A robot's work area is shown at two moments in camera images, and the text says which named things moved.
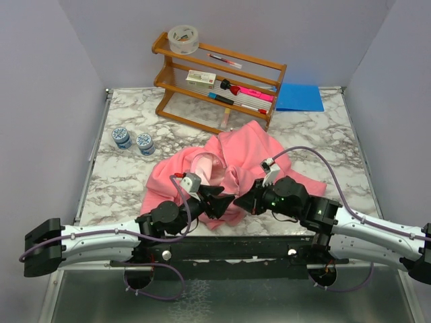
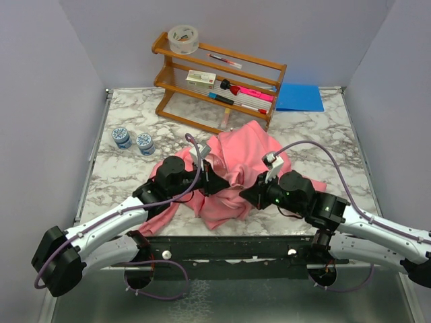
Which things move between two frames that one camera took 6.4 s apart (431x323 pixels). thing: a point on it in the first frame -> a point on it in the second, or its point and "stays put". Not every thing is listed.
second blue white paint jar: x=146 y=144 stays put
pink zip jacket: x=234 y=160 stays put
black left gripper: x=217 y=206 -> x=211 y=182
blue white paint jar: x=122 y=138 stays put
